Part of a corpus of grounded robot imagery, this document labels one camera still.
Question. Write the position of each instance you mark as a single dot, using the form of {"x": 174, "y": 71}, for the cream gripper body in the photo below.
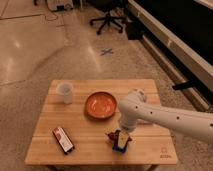
{"x": 123, "y": 137}

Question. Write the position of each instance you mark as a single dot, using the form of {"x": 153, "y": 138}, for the black office chair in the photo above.
{"x": 107, "y": 6}

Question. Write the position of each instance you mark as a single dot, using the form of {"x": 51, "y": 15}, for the translucent plastic cup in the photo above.
{"x": 65, "y": 90}

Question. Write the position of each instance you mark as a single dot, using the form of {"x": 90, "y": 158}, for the orange bowl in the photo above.
{"x": 100, "y": 105}

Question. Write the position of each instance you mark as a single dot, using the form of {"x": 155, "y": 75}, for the wooden table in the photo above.
{"x": 151, "y": 144}

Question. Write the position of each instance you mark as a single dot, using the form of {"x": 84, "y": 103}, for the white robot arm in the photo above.
{"x": 133, "y": 107}

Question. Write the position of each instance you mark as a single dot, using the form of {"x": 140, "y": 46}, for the blue sponge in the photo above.
{"x": 120, "y": 148}

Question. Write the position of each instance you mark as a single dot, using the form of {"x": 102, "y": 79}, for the long white black counter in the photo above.
{"x": 182, "y": 30}

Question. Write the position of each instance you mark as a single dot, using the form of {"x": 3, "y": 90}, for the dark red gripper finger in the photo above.
{"x": 113, "y": 136}

